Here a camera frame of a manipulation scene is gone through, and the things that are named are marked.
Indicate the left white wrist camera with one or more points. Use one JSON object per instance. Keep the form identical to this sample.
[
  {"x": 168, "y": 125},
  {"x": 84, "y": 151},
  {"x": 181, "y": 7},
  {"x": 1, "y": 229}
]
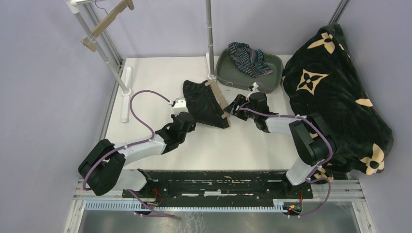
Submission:
[{"x": 179, "y": 105}]

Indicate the blue striped underwear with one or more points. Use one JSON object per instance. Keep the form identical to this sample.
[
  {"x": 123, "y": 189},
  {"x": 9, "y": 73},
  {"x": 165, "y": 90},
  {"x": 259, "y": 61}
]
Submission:
[{"x": 248, "y": 60}]

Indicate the green plastic tray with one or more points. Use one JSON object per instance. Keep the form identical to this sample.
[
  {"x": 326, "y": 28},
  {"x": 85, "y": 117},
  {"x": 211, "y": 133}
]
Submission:
[{"x": 228, "y": 74}]

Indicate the left rack pole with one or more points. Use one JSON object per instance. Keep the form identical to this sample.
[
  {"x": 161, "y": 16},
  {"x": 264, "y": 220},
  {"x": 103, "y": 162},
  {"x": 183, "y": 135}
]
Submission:
[{"x": 73, "y": 6}]

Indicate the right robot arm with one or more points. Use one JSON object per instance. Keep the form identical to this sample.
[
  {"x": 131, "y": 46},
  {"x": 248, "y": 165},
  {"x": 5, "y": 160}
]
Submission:
[{"x": 311, "y": 135}]

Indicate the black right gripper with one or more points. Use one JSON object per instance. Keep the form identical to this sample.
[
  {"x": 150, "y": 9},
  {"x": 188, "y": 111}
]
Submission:
[{"x": 239, "y": 100}]

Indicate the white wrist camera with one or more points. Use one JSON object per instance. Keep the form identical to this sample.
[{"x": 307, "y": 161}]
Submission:
[
  {"x": 179, "y": 105},
  {"x": 254, "y": 88}
]

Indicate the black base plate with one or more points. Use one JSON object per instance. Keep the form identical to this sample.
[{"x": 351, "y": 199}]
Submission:
[{"x": 173, "y": 188}]

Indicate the wooden clip hanger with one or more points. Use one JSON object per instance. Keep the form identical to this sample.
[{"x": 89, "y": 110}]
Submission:
[{"x": 219, "y": 98}]

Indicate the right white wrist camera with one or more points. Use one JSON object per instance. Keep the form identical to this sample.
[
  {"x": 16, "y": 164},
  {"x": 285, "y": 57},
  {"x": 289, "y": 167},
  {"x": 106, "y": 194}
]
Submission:
[{"x": 254, "y": 88}]

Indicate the aluminium frame rails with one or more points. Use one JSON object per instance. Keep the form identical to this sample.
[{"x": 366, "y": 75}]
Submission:
[{"x": 345, "y": 212}]

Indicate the rack pole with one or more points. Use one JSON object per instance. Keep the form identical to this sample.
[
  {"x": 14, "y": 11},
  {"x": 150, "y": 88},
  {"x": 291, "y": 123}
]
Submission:
[
  {"x": 209, "y": 27},
  {"x": 73, "y": 6}
]

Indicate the centre rack pole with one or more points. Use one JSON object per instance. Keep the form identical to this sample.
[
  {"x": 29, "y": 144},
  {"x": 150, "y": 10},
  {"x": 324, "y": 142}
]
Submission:
[{"x": 209, "y": 27}]

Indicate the white cable duct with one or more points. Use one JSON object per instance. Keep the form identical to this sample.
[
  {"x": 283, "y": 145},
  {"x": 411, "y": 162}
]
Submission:
[{"x": 136, "y": 206}]

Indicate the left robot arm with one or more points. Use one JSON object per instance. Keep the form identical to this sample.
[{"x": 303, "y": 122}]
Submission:
[{"x": 103, "y": 168}]

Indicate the black floral blanket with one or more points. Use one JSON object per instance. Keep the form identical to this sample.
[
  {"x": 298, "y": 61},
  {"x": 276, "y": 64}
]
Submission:
[{"x": 321, "y": 78}]

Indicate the black striped underwear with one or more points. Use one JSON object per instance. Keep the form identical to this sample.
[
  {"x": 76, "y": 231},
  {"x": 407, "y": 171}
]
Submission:
[{"x": 203, "y": 104}]

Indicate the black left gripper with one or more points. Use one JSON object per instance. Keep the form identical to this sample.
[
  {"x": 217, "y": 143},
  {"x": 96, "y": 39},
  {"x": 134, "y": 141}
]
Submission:
[{"x": 191, "y": 128}]

